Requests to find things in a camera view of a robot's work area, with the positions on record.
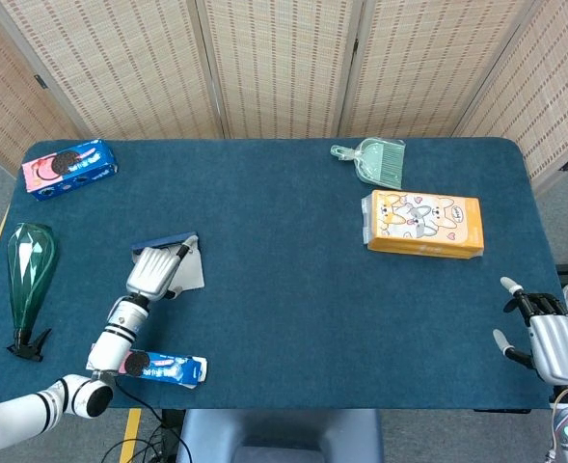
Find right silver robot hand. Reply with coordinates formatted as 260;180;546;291
492;276;568;386

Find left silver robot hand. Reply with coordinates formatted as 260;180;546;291
125;235;199;303

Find dark blue glasses case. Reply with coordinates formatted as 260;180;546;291
130;231;205;291

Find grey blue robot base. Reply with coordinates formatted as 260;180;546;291
175;408;385;463

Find opened blue Oreo box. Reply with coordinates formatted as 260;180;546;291
114;349;209;390

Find green spray bottle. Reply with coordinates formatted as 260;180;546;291
6;222;56;363

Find closed blue Oreo box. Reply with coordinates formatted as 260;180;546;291
20;139;120;203

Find teal table cloth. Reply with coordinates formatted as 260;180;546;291
0;138;553;411

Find orange cartoon tissue pack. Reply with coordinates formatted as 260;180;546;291
361;189;486;260

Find bamboo folding screen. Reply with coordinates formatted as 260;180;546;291
0;0;568;194

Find mint green dustpan brush set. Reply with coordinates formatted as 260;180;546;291
330;138;406;190

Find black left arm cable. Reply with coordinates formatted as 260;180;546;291
112;380;191;463

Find black floor cables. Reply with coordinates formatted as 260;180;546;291
102;408;188;463

